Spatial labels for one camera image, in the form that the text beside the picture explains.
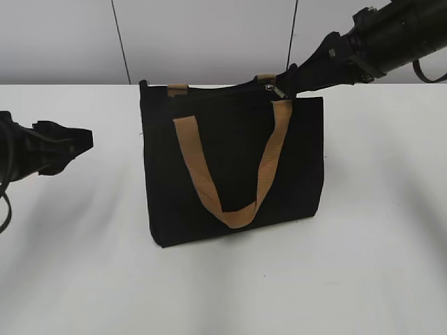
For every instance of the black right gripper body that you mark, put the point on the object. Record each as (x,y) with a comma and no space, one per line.
(357,56)

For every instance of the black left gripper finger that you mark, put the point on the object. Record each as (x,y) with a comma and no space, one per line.
(81,140)
(54,163)

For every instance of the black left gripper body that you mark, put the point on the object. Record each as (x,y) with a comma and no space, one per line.
(19,150)

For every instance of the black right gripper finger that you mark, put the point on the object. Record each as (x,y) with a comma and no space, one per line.
(319,71)

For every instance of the silver zipper pull with ring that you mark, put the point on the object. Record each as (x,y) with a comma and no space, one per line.
(276,90)

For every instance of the black tote bag tan handles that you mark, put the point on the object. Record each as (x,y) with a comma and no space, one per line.
(234,125)

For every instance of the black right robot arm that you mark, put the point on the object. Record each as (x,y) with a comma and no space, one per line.
(414,29)

